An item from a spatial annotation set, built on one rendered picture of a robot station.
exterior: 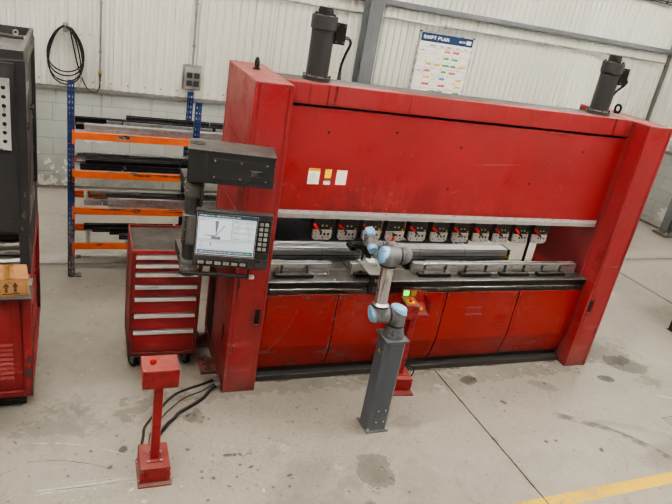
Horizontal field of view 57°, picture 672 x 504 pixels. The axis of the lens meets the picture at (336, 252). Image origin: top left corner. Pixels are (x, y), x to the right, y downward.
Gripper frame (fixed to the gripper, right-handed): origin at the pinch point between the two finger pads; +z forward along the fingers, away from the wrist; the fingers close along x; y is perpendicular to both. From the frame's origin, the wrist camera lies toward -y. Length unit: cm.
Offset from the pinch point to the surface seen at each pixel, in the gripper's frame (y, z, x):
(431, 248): 24, 41, 74
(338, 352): 9, 71, -43
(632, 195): 145, -3, 191
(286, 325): -24, 32, -66
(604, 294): 165, 83, 155
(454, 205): 34, -16, 77
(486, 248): 59, 57, 117
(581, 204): 112, 12, 172
